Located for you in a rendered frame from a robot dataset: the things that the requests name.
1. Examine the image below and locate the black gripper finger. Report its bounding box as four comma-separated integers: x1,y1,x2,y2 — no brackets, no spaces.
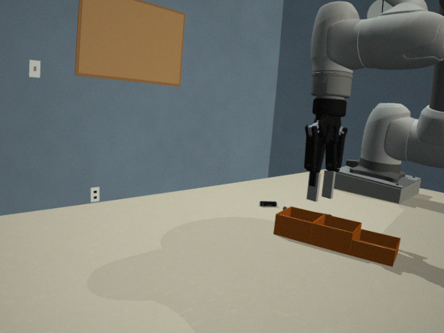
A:
322,125,348,199
304,120,333,202

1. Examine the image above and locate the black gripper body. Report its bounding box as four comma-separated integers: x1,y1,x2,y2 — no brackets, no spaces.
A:
312,99,347,139

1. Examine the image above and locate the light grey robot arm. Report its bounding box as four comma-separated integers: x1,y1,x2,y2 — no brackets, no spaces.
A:
311,0,444,182

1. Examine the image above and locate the brown rack of bins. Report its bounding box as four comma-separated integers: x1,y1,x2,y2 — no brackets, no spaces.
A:
273,207,401,267

